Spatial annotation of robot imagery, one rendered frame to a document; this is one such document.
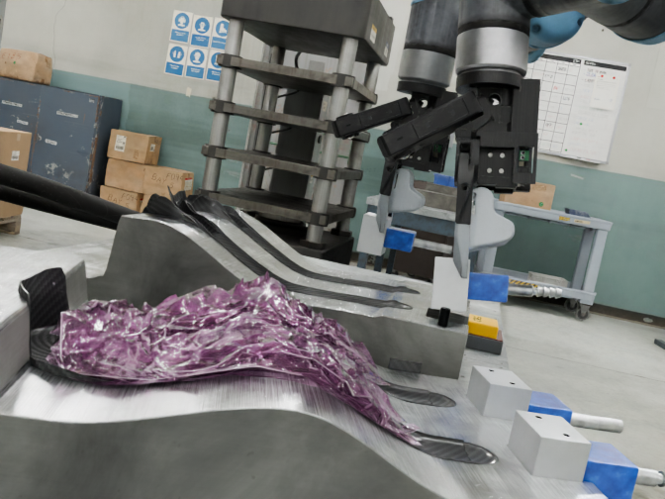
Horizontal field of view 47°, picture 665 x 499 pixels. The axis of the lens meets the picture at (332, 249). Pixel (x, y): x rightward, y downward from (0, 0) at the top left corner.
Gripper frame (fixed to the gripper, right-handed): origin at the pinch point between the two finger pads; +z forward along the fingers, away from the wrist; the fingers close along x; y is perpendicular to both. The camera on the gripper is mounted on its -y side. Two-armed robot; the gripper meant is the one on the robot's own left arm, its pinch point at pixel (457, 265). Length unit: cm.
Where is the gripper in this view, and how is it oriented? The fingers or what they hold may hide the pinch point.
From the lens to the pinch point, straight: 82.1
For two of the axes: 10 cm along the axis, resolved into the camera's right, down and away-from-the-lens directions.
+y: 9.8, 0.6, -1.7
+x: 1.7, 0.5, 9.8
